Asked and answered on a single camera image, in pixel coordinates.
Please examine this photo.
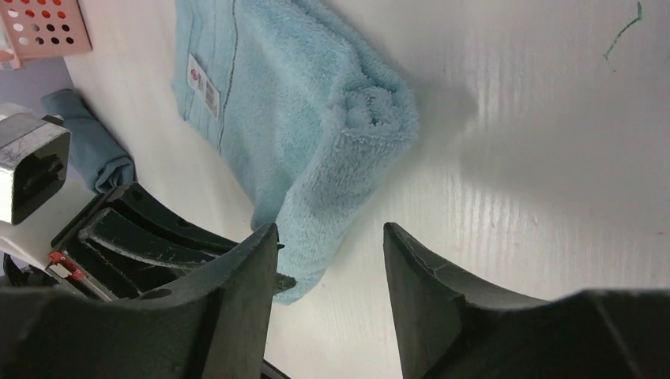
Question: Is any grey-blue towel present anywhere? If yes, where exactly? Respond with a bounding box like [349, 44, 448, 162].
[40, 88, 136, 193]

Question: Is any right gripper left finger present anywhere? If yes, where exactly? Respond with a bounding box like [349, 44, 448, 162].
[1, 223, 278, 378]

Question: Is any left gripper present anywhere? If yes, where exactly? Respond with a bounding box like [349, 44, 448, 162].
[0, 180, 297, 302]

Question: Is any pink plastic basket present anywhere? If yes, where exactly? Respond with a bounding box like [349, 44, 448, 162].
[1, 0, 92, 69]

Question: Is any light blue towel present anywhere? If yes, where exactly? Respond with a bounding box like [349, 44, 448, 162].
[172, 1, 420, 305]

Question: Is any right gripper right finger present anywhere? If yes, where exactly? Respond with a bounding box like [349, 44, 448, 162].
[383, 223, 669, 378]

